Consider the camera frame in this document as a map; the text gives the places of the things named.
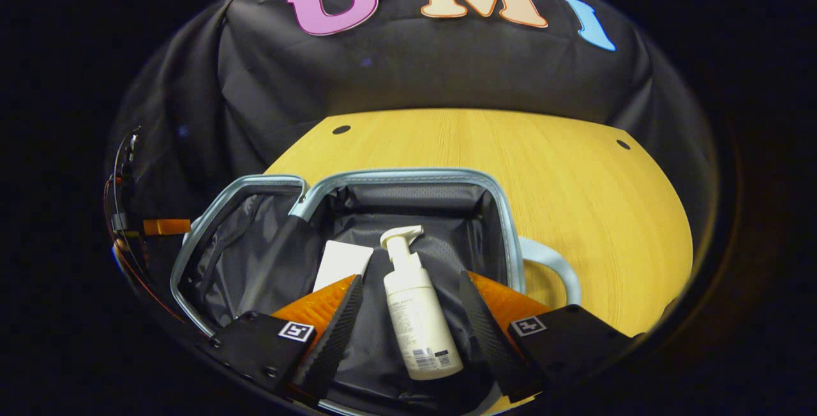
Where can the pale blue suitcase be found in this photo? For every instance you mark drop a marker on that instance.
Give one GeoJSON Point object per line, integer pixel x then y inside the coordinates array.
{"type": "Point", "coordinates": [408, 212]}

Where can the black backdrop cloth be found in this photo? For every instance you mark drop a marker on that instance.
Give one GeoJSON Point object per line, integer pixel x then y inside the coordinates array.
{"type": "Point", "coordinates": [415, 71]}

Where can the white pump bottle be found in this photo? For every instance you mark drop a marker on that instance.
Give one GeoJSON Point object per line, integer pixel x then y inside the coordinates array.
{"type": "Point", "coordinates": [418, 320]}

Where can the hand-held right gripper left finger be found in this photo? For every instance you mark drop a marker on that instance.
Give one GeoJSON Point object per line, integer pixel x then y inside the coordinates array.
{"type": "Point", "coordinates": [338, 339]}

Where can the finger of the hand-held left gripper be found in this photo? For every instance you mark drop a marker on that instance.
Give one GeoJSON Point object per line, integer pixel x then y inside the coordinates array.
{"type": "Point", "coordinates": [167, 226]}

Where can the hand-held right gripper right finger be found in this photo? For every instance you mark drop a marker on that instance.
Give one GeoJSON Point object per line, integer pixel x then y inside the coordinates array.
{"type": "Point", "coordinates": [488, 346]}

